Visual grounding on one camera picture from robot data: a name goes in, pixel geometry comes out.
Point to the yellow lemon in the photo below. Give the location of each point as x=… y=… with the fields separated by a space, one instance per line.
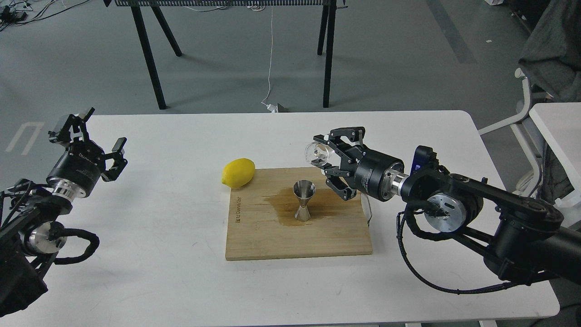
x=237 y=173

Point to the clear small measuring cup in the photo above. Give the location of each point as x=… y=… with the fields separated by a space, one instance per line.
x=318 y=154

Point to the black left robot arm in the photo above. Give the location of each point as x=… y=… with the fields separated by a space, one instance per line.
x=31 y=237

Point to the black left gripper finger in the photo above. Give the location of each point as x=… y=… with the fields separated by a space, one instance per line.
x=71 y=128
x=119 y=162

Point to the black metal frame table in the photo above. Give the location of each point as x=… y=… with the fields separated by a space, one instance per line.
x=186 y=28

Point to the steel double jigger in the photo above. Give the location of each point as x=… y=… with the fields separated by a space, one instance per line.
x=304 y=191

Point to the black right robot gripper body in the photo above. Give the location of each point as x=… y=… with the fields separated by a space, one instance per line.
x=374 y=173

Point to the white side table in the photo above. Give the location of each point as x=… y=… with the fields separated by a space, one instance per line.
x=560 y=125

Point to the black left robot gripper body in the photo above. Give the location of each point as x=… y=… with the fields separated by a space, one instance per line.
x=81 y=164

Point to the person in grey clothes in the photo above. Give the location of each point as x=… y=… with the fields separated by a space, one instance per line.
x=551 y=56

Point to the white office chair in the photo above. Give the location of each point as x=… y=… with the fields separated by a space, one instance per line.
x=531 y=141

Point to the bamboo cutting board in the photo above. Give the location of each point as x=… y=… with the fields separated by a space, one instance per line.
x=262 y=224

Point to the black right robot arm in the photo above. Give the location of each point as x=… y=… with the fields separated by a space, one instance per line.
x=521 y=239

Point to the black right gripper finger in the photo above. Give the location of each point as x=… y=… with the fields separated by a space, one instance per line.
x=347 y=143
x=341 y=179

